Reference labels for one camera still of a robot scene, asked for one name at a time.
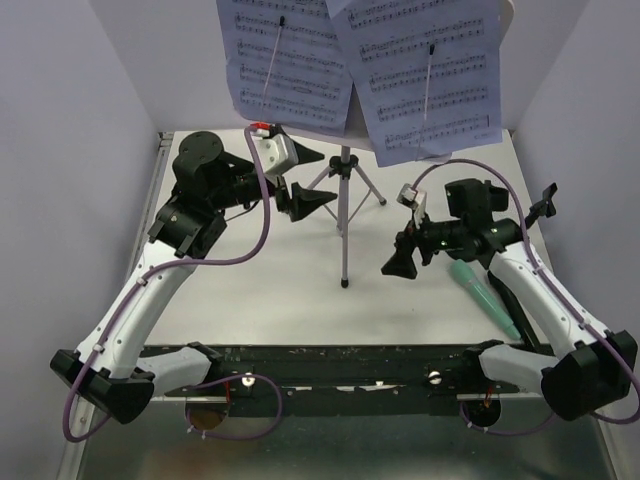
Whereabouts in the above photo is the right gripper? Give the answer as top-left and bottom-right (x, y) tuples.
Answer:
(381, 206), (466, 279)

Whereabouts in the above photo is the white music stand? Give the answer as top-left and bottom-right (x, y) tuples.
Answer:
(239, 0), (516, 289)

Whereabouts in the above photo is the green microphone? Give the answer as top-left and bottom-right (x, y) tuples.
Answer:
(448, 260), (522, 341)

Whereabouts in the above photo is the black microphone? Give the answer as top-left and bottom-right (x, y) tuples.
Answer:
(487, 271), (541, 353)

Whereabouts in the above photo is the black mic stand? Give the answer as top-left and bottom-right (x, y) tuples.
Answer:
(525, 183), (558, 229)

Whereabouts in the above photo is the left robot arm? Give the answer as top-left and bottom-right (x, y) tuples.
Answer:
(50, 123), (337, 424)

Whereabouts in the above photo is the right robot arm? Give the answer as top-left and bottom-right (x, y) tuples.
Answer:
(381, 178), (638, 421)

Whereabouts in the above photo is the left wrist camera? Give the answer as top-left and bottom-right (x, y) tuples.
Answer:
(250, 122), (298, 177)

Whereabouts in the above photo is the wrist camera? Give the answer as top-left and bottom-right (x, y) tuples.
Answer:
(250, 122), (298, 177)
(397, 183), (427, 228)

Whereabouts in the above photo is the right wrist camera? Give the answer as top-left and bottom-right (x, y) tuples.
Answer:
(397, 183), (427, 228)

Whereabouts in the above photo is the black mounting rail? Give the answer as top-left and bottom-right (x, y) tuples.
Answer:
(169, 345), (518, 417)

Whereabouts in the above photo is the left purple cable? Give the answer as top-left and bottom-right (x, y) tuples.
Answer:
(62, 127), (284, 444)

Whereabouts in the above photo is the purple cable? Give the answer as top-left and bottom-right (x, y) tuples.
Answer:
(62, 127), (284, 444)
(412, 158), (640, 436)

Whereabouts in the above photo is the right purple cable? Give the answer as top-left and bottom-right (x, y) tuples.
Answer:
(412, 158), (640, 436)

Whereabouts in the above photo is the aluminium frame rail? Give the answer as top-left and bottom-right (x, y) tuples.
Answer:
(56, 132), (175, 479)

